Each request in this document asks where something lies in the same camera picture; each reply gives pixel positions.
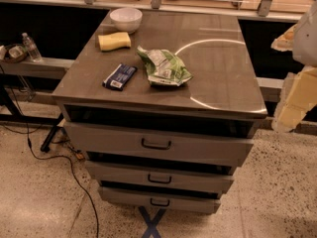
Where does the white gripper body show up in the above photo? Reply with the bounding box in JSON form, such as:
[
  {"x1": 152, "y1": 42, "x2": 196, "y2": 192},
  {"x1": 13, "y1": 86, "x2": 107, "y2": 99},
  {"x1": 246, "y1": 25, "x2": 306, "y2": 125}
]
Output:
[{"x1": 292, "y1": 0, "x2": 317, "y2": 66}]

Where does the blue snack packet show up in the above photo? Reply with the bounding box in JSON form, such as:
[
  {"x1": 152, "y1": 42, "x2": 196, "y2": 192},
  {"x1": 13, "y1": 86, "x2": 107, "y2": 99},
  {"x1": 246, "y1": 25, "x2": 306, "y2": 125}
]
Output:
[{"x1": 102, "y1": 63, "x2": 138, "y2": 91}]

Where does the grey drawer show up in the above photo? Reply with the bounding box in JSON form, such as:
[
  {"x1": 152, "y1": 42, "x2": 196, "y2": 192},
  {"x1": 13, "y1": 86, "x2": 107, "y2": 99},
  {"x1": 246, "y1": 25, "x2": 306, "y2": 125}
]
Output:
[
  {"x1": 64, "y1": 122, "x2": 253, "y2": 167},
  {"x1": 98, "y1": 186, "x2": 220, "y2": 214},
  {"x1": 85, "y1": 161, "x2": 233, "y2": 193}
]

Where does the grey top drawer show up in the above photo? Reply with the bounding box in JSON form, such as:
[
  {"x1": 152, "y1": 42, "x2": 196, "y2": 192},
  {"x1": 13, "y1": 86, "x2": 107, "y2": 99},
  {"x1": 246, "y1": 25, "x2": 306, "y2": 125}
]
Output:
[{"x1": 64, "y1": 122, "x2": 253, "y2": 167}]

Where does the yellow sponge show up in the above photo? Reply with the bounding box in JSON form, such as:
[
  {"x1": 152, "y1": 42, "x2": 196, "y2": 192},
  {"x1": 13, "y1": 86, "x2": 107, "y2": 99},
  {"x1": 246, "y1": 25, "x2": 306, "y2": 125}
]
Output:
[{"x1": 98, "y1": 32, "x2": 131, "y2": 52}]

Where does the green chip bag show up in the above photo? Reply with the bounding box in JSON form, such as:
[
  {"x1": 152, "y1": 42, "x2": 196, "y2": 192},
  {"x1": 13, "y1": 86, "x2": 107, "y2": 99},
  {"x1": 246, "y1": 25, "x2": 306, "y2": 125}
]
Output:
[{"x1": 137, "y1": 46, "x2": 193, "y2": 86}]

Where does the clear plastic water bottle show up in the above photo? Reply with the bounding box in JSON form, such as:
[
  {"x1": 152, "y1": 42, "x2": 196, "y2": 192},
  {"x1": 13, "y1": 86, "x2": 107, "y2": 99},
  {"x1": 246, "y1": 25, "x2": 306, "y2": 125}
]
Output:
[{"x1": 22, "y1": 33, "x2": 43, "y2": 62}]

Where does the grey drawer cabinet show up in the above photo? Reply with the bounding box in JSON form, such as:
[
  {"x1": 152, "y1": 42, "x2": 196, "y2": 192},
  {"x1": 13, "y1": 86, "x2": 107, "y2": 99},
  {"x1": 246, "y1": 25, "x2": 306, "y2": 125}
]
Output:
[{"x1": 53, "y1": 11, "x2": 266, "y2": 201}]

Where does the white bowl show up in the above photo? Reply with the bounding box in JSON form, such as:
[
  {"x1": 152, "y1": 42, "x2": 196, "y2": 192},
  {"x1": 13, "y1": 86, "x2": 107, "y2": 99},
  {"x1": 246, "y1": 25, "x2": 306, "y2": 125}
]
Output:
[{"x1": 110, "y1": 7, "x2": 143, "y2": 34}]

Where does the black floor cable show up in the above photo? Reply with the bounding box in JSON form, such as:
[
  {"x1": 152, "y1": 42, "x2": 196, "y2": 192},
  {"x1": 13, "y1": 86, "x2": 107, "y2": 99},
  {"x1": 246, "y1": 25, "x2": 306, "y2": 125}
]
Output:
[{"x1": 0, "y1": 122, "x2": 100, "y2": 238}]

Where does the grey bottom drawer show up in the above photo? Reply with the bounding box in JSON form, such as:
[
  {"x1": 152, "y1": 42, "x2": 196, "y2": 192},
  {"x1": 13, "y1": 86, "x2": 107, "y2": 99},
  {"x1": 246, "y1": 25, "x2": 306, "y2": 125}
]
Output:
[{"x1": 98, "y1": 186, "x2": 220, "y2": 214}]

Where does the dark bowl with items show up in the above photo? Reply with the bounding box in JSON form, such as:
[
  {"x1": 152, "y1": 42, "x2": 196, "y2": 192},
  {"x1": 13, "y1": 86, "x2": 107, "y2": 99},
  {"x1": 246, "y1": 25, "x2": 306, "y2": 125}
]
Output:
[{"x1": 0, "y1": 44, "x2": 28, "y2": 63}]

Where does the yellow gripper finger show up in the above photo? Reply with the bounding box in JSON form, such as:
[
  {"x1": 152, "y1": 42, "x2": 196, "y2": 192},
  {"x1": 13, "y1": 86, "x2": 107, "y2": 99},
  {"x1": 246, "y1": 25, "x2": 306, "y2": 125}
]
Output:
[
  {"x1": 270, "y1": 25, "x2": 296, "y2": 52},
  {"x1": 271, "y1": 66, "x2": 317, "y2": 132}
]

